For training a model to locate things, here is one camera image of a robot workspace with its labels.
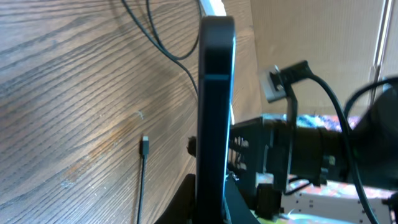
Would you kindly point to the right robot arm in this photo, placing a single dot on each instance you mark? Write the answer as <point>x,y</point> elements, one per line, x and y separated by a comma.
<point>362,153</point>

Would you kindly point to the blue Samsung smartphone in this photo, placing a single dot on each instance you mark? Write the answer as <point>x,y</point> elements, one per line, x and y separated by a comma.
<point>217,45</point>

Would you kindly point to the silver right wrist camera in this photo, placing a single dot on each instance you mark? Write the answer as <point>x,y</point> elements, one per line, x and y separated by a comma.
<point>271,84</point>

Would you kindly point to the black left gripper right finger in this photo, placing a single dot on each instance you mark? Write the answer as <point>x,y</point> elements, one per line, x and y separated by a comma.
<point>238,211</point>

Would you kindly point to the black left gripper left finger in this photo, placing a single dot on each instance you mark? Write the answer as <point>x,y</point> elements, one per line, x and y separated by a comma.
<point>181,207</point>

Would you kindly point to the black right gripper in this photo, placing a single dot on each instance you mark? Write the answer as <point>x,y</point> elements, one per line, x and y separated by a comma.
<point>263,146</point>

